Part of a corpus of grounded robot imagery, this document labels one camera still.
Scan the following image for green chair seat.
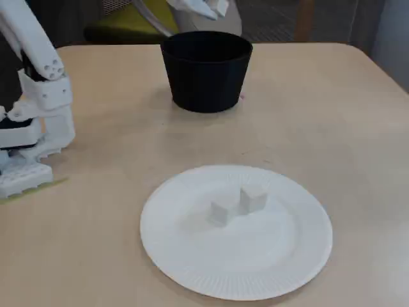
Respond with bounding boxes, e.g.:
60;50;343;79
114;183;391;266
83;0;180;44

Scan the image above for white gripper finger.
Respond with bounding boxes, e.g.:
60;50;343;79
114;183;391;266
167;0;218;20

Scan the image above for white cube block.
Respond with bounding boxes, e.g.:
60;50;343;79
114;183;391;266
207;0;230;17
209;200;239;226
239;187;268;214

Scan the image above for black pot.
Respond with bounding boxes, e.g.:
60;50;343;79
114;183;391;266
160;31;254;113

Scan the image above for wooden post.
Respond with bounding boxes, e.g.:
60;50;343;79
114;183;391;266
295;0;316;42

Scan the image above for white paper plate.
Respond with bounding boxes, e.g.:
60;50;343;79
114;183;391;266
139;164;334;301

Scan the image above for green base board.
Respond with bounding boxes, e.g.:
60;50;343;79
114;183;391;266
0;178;70;205

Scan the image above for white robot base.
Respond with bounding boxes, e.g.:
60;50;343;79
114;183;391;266
0;105;54;198

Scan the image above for grey chair armrest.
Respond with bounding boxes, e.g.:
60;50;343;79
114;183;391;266
134;0;175;36

